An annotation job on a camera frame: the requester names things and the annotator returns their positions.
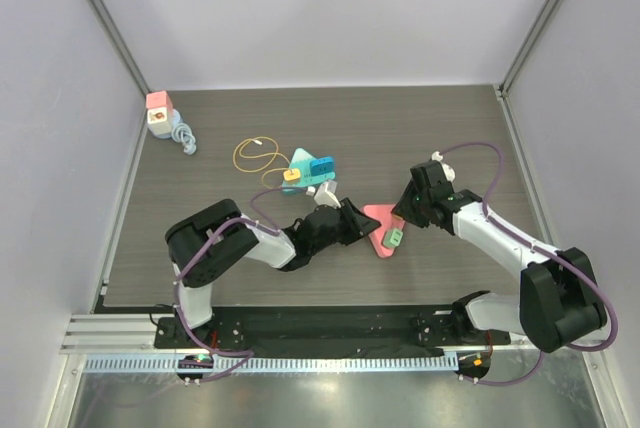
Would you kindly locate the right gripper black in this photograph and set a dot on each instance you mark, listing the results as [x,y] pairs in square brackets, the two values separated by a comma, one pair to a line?
[415,205]

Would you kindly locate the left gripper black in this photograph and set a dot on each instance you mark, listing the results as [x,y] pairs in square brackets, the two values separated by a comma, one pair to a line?
[359,223]

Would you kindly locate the pink triangular power socket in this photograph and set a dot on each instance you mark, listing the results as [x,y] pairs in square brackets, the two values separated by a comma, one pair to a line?
[383,213]

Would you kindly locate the green usb charger plug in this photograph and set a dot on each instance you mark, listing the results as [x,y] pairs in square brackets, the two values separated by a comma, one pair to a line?
[392,238]

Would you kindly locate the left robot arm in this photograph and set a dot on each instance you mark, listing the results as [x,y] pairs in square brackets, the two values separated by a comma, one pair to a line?
[207,244]

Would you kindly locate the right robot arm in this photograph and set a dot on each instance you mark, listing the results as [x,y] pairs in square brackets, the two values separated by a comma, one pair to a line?
[556,303]

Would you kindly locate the blue charger plug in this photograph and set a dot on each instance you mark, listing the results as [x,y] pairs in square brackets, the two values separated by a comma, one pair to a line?
[322,166]

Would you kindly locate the orange charger plug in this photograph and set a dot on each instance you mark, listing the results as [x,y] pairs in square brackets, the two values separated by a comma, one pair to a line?
[291,175]

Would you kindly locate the teal triangular power socket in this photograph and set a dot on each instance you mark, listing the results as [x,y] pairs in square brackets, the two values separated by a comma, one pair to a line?
[301,159]

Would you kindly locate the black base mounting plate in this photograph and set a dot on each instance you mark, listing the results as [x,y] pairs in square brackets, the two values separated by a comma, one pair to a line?
[336,331]

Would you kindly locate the pink white cube charger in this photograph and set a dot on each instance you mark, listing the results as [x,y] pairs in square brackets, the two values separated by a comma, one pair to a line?
[159,114]

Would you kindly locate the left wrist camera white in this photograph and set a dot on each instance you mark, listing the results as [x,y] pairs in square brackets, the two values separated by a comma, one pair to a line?
[324,194]

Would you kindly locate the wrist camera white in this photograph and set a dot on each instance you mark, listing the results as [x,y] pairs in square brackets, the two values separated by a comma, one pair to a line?
[448,171]
[324,194]

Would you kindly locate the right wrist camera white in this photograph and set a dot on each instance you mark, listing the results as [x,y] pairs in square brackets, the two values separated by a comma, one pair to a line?
[448,171]

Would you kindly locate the aluminium front rail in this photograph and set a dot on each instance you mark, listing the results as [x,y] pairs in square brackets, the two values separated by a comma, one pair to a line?
[119,332]

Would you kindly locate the right aluminium frame post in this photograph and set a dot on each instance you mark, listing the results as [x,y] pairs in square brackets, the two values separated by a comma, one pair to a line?
[534,34]

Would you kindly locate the aluminium frame post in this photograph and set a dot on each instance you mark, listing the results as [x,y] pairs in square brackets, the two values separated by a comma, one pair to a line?
[534,34]
[113,34]

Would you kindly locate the slotted cable duct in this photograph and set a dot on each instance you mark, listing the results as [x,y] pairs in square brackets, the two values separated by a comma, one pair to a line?
[199,363]

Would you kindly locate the left aluminium frame post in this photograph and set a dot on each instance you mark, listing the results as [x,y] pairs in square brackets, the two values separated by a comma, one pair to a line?
[113,34]

